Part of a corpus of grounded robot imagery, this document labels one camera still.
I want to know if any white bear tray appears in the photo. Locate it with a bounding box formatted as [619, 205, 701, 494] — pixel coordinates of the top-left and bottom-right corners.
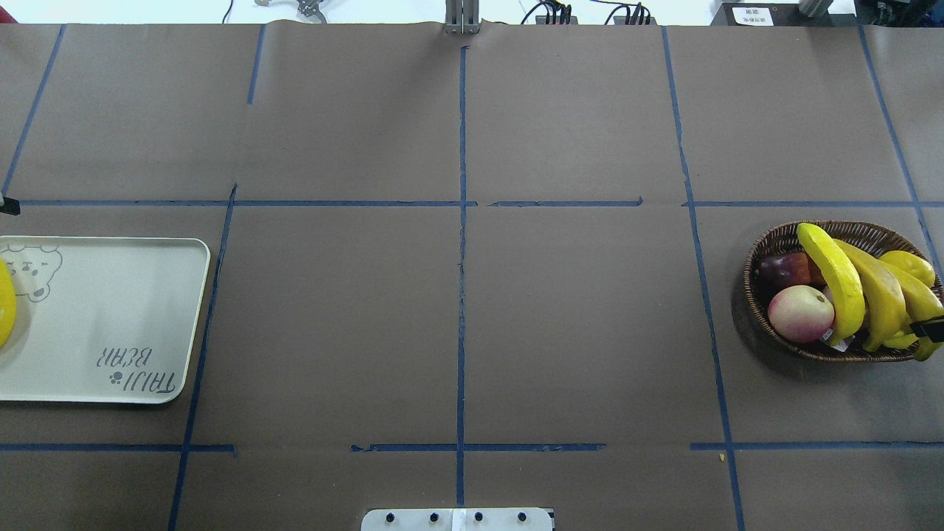
[1, 235, 210, 404]

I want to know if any aluminium frame post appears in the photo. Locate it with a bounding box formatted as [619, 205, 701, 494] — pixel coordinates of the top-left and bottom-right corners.
[444, 0, 481, 35]

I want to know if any yellow banana front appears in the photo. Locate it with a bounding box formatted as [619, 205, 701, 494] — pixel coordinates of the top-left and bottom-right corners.
[796, 222, 866, 346]

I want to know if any black label box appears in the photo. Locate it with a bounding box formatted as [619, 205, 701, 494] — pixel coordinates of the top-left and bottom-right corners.
[710, 2, 813, 27]

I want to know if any woven wicker basket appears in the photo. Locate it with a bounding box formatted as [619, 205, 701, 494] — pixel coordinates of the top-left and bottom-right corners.
[732, 221, 942, 363]

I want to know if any white pedestal base plate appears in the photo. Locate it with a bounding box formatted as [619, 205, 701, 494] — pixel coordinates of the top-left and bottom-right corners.
[361, 507, 556, 530]

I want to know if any yellow banana moved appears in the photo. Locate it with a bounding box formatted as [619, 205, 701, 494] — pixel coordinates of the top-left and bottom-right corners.
[879, 261, 943, 361]
[0, 263, 18, 347]

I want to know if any yellow banana middle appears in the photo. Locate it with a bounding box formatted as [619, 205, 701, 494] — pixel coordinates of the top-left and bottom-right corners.
[835, 239, 908, 353]

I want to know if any yellow banana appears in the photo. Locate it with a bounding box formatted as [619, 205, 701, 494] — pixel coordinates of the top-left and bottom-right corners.
[879, 251, 937, 287]
[796, 222, 866, 346]
[835, 239, 908, 353]

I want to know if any yellow banana back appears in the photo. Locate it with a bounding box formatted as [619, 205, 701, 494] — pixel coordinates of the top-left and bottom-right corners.
[879, 251, 937, 287]

